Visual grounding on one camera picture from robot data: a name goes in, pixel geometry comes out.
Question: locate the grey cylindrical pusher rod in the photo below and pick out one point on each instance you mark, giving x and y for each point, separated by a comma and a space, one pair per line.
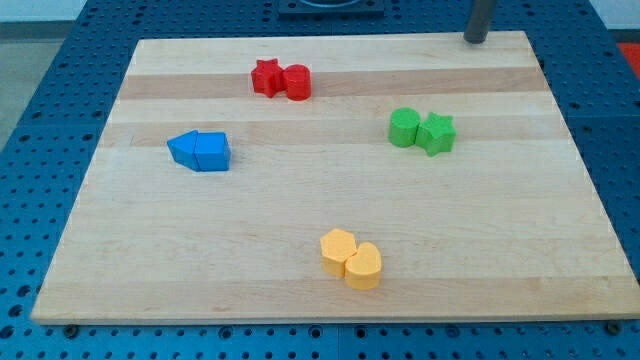
479, 21

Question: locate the red cylinder block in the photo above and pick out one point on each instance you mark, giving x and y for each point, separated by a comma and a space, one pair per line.
297, 79

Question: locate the wooden board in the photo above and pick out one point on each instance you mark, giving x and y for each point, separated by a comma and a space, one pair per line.
505, 227

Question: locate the yellow heart block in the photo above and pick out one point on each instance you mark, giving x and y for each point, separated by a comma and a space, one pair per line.
363, 269

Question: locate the yellow hexagon block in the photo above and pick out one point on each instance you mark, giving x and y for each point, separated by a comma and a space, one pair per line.
337, 246

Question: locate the blue triangle block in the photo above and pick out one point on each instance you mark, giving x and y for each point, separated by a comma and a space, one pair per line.
182, 149

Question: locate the red star block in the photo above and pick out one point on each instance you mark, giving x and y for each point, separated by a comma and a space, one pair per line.
267, 77

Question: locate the green star block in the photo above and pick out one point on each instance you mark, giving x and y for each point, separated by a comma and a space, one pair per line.
436, 134

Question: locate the blue cube block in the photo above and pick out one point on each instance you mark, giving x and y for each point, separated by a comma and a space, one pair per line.
212, 151

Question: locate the green cylinder block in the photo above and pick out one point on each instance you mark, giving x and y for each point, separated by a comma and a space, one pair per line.
403, 127

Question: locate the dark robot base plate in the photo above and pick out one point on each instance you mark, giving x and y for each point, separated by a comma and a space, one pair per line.
293, 9

